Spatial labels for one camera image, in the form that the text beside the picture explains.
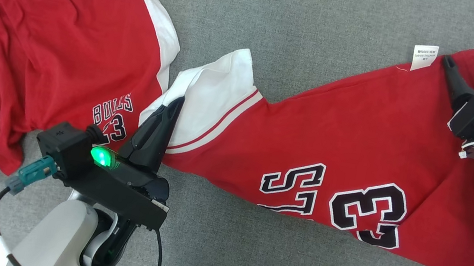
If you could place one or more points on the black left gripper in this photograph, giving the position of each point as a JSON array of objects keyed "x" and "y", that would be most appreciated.
[{"x": 130, "y": 192}]

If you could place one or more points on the red and white basketball jersey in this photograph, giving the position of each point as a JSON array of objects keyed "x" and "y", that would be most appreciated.
[{"x": 337, "y": 135}]

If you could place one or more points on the red Bulls 23 shorts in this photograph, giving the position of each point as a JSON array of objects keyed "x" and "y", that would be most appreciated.
[{"x": 39, "y": 47}]

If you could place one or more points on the grey fabric mat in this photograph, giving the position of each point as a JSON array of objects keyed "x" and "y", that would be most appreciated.
[{"x": 286, "y": 11}]

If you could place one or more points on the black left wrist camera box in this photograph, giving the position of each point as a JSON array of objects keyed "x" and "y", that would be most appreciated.
[{"x": 64, "y": 145}]

